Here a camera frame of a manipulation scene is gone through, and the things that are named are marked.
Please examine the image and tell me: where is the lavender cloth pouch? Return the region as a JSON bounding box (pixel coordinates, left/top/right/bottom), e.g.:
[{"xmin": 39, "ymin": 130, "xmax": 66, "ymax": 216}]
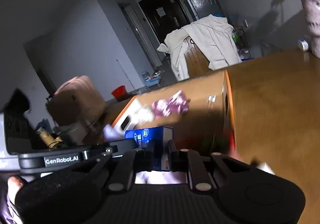
[{"xmin": 103, "ymin": 124, "xmax": 124, "ymax": 142}]

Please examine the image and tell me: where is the wooden chair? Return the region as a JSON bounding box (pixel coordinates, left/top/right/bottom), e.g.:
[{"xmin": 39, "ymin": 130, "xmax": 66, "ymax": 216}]
[{"xmin": 184, "ymin": 37, "xmax": 212, "ymax": 78}]

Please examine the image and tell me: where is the pink suitcase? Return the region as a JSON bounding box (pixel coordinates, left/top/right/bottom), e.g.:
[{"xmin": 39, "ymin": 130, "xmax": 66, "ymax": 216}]
[{"xmin": 46, "ymin": 75, "xmax": 106, "ymax": 126}]

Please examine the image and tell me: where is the blue tissue box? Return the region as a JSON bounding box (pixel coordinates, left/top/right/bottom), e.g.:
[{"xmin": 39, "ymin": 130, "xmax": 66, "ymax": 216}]
[{"xmin": 125, "ymin": 126, "xmax": 174, "ymax": 171}]

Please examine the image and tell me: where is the person's left hand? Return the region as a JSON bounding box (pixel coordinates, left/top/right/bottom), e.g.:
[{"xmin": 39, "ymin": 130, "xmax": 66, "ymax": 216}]
[{"xmin": 1, "ymin": 175, "xmax": 25, "ymax": 224}]

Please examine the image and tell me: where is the white plastic bag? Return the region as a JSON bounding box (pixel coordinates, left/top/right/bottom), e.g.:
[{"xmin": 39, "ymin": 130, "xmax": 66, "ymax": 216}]
[{"xmin": 131, "ymin": 105, "xmax": 155, "ymax": 125}]

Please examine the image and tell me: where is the red cardboard box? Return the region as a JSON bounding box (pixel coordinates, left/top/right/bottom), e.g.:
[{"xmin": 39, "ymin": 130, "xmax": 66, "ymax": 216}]
[{"xmin": 111, "ymin": 69, "xmax": 237, "ymax": 157}]

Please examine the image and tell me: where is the white folded paper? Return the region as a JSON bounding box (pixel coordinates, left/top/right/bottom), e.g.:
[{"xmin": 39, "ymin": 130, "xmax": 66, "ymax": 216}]
[{"xmin": 250, "ymin": 158, "xmax": 275, "ymax": 175}]

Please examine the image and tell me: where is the pink textured vase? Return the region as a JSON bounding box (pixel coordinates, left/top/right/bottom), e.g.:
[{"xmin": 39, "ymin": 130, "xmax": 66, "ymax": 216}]
[{"xmin": 301, "ymin": 0, "xmax": 320, "ymax": 59}]

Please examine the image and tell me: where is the dark entrance door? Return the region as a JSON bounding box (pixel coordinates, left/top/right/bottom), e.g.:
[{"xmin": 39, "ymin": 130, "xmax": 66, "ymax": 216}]
[{"xmin": 138, "ymin": 0, "xmax": 190, "ymax": 43}]

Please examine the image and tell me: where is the red bucket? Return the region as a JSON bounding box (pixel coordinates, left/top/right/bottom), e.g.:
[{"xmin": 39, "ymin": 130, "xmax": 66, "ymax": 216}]
[{"xmin": 111, "ymin": 85, "xmax": 128, "ymax": 102}]

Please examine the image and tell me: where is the beige coat on chair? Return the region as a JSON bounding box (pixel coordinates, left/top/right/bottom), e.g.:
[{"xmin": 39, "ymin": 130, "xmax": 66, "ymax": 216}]
[{"xmin": 157, "ymin": 14, "xmax": 241, "ymax": 81}]

